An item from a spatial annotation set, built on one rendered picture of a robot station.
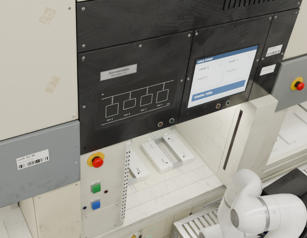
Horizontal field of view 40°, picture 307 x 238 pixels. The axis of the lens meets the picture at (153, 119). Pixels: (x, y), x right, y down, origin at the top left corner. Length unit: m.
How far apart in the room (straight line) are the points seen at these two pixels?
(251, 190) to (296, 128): 1.36
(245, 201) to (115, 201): 0.67
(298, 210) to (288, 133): 1.30
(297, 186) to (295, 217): 1.00
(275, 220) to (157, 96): 0.56
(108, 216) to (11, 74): 0.86
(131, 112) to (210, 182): 0.84
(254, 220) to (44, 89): 0.69
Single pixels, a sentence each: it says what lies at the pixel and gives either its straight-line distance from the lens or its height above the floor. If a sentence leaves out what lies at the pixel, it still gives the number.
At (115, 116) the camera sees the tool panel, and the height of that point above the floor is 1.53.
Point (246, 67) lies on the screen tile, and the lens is 1.65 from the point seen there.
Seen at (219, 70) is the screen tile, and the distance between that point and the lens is 1.55.
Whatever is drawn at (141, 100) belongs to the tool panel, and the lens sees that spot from 1.41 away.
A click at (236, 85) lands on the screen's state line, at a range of 1.67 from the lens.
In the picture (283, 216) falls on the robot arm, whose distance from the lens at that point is 1.27.
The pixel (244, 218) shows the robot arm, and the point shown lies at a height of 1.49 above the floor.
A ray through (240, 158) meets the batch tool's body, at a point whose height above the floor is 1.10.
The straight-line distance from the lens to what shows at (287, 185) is 2.27.
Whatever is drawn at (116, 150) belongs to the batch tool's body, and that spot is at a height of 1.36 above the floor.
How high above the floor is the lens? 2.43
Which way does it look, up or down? 40 degrees down
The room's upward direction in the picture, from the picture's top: 7 degrees clockwise
